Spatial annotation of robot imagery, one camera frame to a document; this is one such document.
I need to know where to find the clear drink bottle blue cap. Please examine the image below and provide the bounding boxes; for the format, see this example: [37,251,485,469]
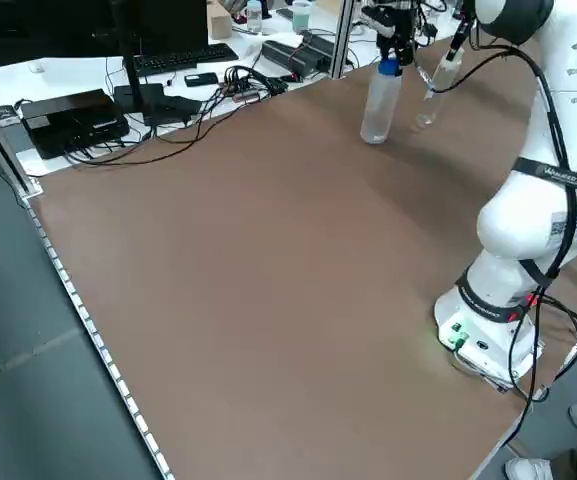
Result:
[359,58,403,146]

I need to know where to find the long black cable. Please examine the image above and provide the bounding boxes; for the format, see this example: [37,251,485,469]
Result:
[65,89,249,171]

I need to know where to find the black computer monitor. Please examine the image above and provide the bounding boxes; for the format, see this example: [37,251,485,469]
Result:
[0,0,210,127]

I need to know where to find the clear condiment bottle white cap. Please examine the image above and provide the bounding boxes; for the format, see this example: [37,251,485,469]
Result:
[414,49,464,132]

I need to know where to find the black smartphone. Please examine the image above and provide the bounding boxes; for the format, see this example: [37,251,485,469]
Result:
[182,71,220,88]

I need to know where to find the aluminium frame post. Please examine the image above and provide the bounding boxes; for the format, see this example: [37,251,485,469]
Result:
[327,0,358,82]
[0,79,46,198]

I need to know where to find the cable hub with plugs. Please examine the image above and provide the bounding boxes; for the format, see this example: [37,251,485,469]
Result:
[221,65,290,105]

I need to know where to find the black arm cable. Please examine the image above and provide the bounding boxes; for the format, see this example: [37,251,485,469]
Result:
[415,0,577,405]

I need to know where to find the small clear bottle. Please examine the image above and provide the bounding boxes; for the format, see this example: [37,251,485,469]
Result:
[244,0,265,35]

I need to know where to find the black flat device box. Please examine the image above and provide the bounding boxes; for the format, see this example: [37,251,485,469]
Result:
[19,87,131,161]

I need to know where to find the black keyboard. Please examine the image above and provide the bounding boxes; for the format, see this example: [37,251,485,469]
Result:
[131,42,241,77]

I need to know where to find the pale green cup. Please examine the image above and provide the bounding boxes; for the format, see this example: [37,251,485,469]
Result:
[290,0,313,33]

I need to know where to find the cardboard box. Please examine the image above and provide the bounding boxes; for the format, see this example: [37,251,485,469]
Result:
[205,0,234,40]

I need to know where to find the black power supply box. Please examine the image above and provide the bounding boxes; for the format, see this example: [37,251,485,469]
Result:
[260,38,320,81]
[300,29,342,72]

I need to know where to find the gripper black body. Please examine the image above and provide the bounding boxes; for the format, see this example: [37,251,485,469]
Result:
[373,0,415,40]

